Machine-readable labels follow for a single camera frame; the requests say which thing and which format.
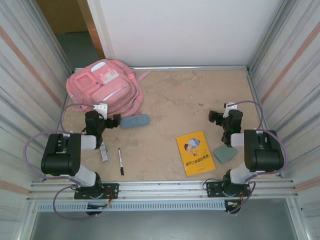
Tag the black and white marker pen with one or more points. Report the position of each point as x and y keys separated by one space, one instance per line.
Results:
x=121 y=161

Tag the brown wooden door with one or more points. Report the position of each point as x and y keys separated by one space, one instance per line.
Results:
x=95 y=42

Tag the left arm base wiring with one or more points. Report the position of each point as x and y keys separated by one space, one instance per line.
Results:
x=100 y=207

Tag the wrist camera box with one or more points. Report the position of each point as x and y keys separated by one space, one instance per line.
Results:
x=231 y=106
x=101 y=108

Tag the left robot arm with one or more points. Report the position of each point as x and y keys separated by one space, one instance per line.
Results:
x=60 y=155

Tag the wide aluminium mounting rail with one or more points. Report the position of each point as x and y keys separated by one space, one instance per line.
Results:
x=162 y=187

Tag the pink school backpack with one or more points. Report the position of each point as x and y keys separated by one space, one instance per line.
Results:
x=105 y=85

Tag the long thin aluminium table rail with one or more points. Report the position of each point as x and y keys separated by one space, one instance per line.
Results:
x=187 y=67

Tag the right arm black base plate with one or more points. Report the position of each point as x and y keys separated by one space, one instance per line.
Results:
x=212 y=188

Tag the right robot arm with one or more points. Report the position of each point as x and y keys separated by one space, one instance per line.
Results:
x=265 y=150

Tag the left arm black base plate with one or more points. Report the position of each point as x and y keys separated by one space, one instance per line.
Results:
x=112 y=190

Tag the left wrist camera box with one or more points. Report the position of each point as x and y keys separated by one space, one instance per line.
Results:
x=101 y=108

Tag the small grey white box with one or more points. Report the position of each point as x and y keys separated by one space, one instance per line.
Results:
x=104 y=153

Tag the yellow picture book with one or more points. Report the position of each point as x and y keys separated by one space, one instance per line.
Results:
x=195 y=152

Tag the right arm base wiring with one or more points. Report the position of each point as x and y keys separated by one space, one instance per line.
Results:
x=233 y=206

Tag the slate blue pencil case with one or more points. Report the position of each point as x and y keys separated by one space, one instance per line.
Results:
x=135 y=121

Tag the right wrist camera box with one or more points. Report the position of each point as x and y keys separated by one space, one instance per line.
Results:
x=231 y=106

